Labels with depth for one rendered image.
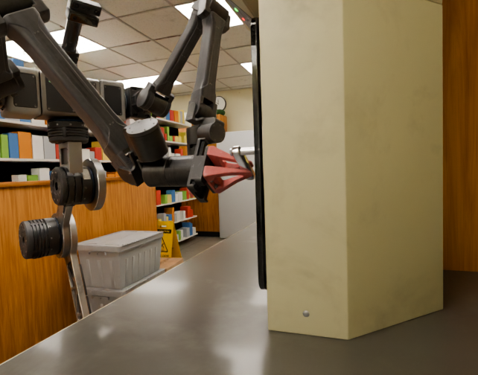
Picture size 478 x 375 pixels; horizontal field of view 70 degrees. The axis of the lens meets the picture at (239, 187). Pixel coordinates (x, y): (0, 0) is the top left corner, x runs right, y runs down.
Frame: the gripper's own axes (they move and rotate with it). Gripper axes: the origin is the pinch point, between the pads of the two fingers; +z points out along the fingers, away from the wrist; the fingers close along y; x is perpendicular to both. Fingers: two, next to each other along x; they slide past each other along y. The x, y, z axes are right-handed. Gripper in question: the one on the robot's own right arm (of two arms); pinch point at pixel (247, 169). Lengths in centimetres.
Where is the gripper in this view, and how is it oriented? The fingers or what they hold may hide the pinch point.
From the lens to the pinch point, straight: 59.2
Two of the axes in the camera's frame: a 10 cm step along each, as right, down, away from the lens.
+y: 1.5, -8.8, 4.4
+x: 3.1, 4.7, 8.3
